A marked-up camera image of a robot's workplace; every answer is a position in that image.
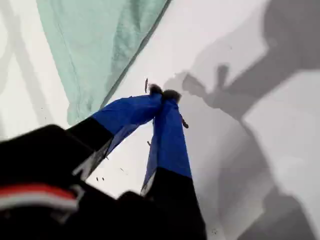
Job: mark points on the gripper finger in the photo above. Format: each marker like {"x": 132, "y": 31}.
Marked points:
{"x": 170, "y": 150}
{"x": 125, "y": 112}

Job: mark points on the pale green T-shirt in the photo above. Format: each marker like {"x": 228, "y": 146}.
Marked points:
{"x": 87, "y": 50}

